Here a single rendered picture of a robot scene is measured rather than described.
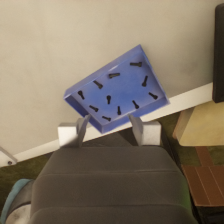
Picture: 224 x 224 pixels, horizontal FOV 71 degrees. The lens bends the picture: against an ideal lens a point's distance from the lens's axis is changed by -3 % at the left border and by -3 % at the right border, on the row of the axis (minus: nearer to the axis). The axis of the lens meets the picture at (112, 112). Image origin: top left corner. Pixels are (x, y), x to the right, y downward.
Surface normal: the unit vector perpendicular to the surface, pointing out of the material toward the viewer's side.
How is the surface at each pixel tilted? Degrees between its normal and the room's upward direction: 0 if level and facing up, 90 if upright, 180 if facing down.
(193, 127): 0
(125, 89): 0
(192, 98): 0
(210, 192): 90
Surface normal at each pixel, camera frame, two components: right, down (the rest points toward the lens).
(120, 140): 0.03, 0.67
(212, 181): 0.11, -0.74
